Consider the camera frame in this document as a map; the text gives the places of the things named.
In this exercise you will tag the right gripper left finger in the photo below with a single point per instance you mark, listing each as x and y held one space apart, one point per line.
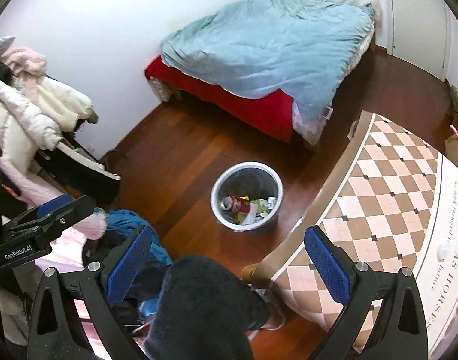
55 330

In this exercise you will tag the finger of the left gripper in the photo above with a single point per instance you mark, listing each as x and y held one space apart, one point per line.
58 202

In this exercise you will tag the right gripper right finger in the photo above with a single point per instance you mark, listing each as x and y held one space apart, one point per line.
399 331

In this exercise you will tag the red cola can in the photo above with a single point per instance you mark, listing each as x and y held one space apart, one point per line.
235 205

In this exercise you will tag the white round trash bin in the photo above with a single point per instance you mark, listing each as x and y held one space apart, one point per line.
246 196

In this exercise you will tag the black trash bag liner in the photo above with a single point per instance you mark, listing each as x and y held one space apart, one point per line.
247 187

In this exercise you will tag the pink fluffy cloth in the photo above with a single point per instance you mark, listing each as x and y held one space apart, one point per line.
27 66

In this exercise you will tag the checkered tablecloth table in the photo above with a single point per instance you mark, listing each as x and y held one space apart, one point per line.
391 201

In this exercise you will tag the black trouser leg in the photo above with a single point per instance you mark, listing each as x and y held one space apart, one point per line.
204 312

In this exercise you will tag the green carton box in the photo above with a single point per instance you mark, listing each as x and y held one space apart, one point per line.
260 207

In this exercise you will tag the wooden bed leg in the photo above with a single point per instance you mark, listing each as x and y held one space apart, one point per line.
177 94

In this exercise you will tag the checkered mattress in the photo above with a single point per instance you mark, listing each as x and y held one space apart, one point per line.
312 130

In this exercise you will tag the red bed sheet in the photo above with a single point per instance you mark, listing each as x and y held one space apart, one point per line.
271 114

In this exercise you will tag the light blue duvet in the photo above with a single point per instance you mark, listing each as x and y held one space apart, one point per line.
255 47

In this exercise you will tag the white door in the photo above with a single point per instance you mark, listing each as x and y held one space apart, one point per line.
421 34

